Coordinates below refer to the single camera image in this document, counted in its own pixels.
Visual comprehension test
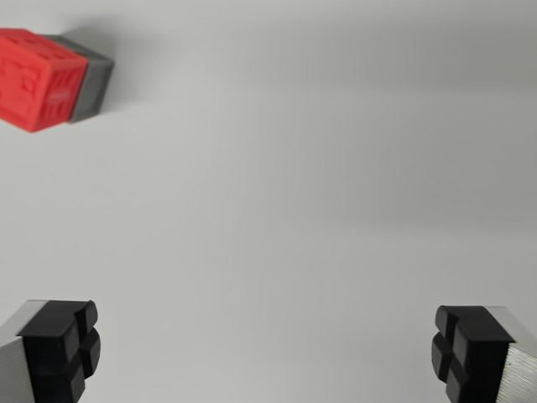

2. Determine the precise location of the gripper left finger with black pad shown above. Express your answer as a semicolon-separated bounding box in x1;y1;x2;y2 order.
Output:
0;299;102;403

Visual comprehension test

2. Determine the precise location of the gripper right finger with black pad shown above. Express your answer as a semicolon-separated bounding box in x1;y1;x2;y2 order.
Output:
430;304;537;403

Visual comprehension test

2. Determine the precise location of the red embossed cube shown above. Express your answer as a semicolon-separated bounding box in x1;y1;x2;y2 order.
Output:
0;28;89;133

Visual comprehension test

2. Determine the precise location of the grey embossed cube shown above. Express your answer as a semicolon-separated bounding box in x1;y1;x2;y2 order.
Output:
43;34;116;124

